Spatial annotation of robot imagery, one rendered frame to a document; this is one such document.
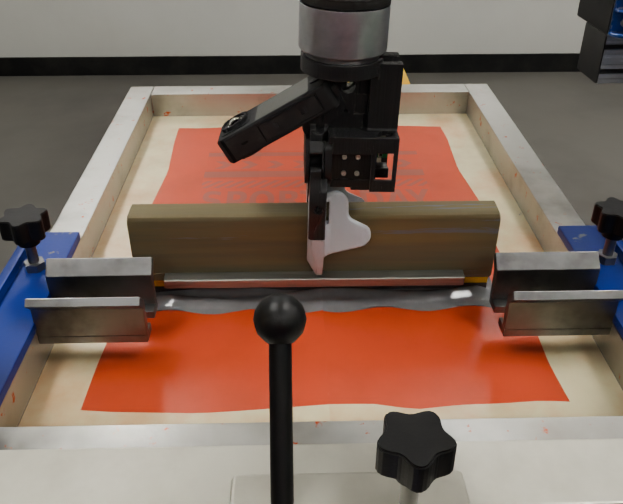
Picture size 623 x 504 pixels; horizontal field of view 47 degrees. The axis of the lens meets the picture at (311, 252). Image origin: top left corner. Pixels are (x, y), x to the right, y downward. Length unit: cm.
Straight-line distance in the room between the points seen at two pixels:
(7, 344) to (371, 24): 40
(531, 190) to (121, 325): 51
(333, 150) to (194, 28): 379
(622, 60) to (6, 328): 115
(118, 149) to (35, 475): 60
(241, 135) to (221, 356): 20
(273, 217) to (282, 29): 370
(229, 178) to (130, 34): 352
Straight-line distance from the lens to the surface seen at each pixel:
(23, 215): 71
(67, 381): 67
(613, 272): 74
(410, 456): 35
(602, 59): 143
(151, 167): 102
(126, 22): 444
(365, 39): 59
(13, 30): 464
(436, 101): 119
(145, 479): 46
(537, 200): 87
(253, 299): 72
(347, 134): 62
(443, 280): 71
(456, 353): 67
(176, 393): 63
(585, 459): 48
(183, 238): 69
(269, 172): 98
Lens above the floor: 138
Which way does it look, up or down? 32 degrees down
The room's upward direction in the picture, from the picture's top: straight up
